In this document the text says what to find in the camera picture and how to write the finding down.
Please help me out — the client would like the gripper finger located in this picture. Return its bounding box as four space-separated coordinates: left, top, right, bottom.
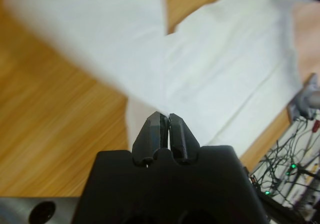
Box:
168 113 201 160
131 111 168 160

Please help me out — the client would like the white Unitree T-shirt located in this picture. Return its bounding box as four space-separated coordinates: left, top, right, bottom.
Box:
4 0 311 157

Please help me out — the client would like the robot base with cables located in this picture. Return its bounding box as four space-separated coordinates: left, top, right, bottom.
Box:
249 114 320 210

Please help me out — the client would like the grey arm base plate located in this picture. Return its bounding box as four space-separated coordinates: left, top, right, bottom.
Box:
287 73 320 121

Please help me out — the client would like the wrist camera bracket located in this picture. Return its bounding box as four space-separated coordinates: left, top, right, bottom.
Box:
0 196 81 224

